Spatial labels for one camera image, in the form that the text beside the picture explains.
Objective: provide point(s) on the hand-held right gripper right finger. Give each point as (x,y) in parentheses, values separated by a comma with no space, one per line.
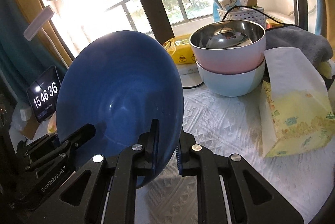
(179,158)

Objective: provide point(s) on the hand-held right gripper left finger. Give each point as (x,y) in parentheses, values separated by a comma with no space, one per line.
(155,145)

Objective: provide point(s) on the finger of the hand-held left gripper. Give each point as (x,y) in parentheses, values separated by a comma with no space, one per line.
(81,133)

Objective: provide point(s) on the cream bowl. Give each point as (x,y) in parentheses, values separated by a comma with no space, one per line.
(52,125)

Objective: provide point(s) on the large blue bowl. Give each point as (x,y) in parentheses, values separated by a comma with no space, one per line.
(117,82)

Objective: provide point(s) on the cardboard box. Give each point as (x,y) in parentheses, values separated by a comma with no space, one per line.
(31,129)

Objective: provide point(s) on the tablet showing clock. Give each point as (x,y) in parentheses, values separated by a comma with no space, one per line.
(44,98)

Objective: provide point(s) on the small white box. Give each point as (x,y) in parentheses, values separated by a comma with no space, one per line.
(26,115)

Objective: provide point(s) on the light blue steel-lined bowl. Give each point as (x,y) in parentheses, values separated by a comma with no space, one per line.
(230,85)

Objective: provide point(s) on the yellow wipes packet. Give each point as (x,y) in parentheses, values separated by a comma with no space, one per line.
(183,51)

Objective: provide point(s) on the teal curtain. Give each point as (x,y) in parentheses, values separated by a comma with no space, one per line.
(23,43)
(318,4)

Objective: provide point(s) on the pink steel-lined bowl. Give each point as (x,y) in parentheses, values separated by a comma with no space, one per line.
(230,60)

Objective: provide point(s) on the white desk lamp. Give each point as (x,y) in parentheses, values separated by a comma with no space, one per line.
(38,22)

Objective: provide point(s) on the yellow tissue pack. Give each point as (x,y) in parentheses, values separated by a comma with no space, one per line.
(293,108)

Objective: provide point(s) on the blue plastic bag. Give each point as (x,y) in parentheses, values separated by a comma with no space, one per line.
(216,1)

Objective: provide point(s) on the white plastic basket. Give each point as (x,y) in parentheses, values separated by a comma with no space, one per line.
(251,15)

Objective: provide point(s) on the white and blue packet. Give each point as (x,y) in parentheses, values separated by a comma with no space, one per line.
(230,1)

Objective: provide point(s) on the grey towel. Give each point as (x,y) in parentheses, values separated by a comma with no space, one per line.
(295,43)

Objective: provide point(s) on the orange tin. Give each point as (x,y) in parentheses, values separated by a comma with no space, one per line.
(273,23)

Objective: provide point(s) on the wooden spoon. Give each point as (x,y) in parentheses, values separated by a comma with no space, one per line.
(251,0)

